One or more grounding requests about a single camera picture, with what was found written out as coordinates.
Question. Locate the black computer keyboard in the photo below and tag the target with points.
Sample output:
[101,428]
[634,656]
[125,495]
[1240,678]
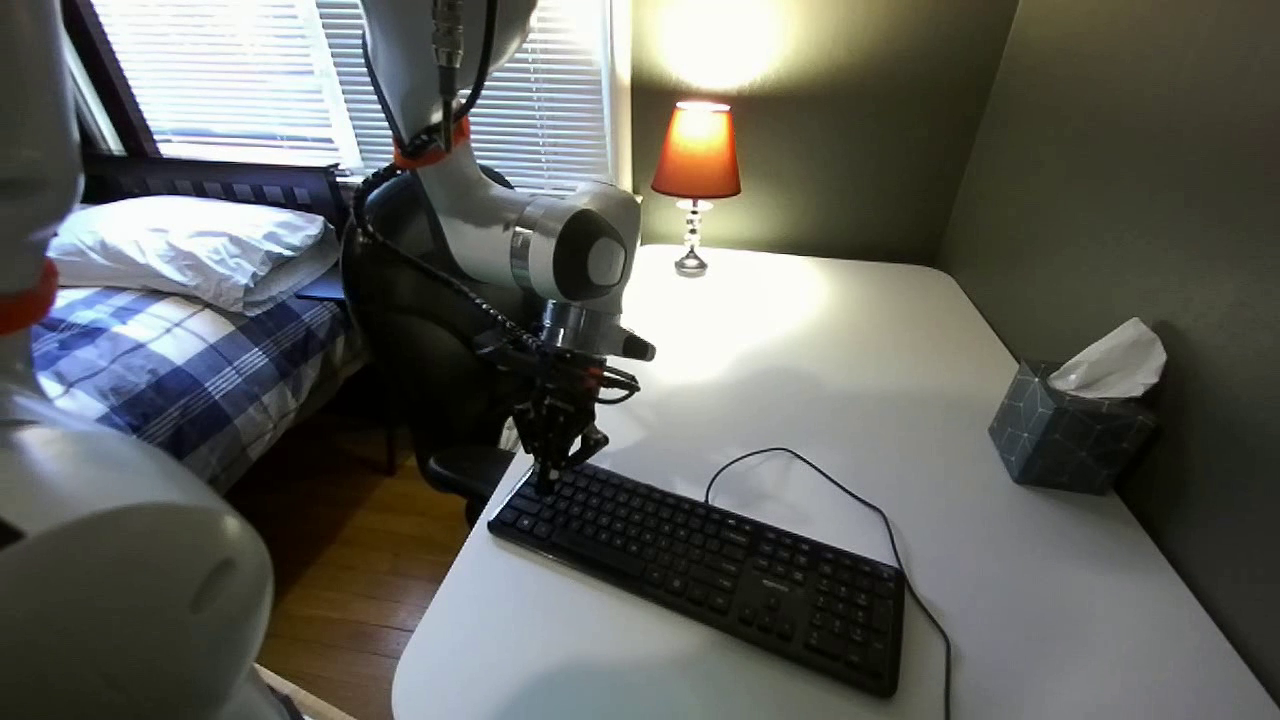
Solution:
[721,574]

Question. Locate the white pillow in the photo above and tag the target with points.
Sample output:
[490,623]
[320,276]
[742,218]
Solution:
[184,244]

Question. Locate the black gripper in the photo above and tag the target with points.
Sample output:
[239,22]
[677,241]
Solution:
[561,393]

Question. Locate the blue plaid bed blanket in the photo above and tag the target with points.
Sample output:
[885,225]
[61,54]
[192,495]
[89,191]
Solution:
[184,372]

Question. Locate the grey patterned tissue box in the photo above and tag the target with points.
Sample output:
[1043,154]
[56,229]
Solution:
[1067,433]

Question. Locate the black office chair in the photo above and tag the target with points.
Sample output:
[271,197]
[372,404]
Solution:
[427,362]

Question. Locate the white window blinds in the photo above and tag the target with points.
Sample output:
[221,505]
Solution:
[254,67]

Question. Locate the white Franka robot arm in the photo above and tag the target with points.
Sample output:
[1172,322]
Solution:
[494,225]

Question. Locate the dark bed headboard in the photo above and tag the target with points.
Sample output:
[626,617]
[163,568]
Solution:
[214,183]

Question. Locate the white tissue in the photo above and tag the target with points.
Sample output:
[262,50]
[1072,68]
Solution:
[1113,362]

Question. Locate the table lamp with orange shade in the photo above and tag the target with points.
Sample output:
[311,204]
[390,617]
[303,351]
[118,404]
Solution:
[697,154]

